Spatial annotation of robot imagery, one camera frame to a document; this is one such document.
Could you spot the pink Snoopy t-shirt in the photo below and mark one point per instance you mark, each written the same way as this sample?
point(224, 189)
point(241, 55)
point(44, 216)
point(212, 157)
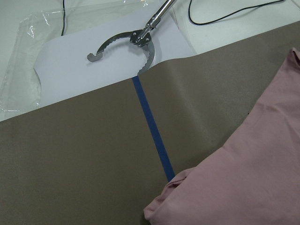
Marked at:
point(254, 178)

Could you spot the blue tape grid line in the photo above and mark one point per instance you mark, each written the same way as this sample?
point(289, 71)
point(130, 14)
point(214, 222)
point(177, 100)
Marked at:
point(160, 147)

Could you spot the grabber reach tool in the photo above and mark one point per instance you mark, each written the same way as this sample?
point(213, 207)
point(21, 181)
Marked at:
point(140, 38)

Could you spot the white paper sheet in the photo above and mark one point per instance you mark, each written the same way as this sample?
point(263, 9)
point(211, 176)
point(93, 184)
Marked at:
point(65, 72)

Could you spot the clear plastic bag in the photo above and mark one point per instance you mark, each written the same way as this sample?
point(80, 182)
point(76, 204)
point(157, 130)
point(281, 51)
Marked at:
point(20, 88)

